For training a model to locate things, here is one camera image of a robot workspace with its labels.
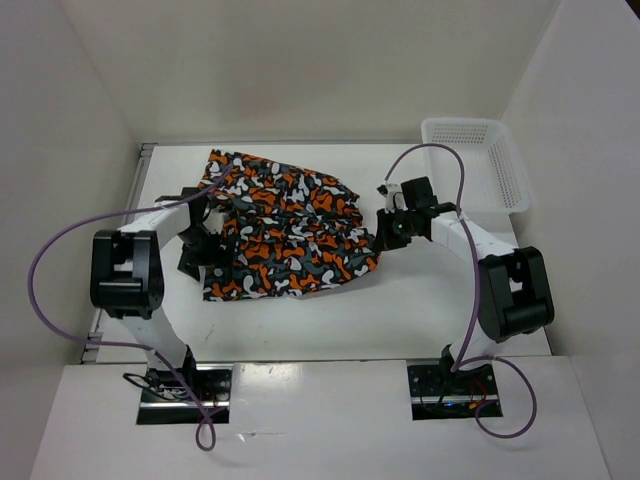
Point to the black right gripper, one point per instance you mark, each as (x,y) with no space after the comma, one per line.
(385,239)

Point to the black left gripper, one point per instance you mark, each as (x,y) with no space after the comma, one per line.
(214,258)

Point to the orange camouflage shorts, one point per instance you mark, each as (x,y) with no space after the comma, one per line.
(286,230)

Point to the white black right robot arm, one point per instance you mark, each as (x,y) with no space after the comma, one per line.
(511,293)

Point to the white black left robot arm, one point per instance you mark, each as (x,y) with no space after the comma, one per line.
(127,279)

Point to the white perforated plastic basket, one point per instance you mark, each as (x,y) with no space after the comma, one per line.
(494,170)

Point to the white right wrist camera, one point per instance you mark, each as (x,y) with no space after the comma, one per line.
(394,198)

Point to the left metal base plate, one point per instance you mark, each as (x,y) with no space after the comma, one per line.
(164,401)

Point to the metal base plate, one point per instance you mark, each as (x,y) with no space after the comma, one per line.
(164,401)
(435,394)

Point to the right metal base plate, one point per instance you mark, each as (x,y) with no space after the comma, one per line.
(435,394)

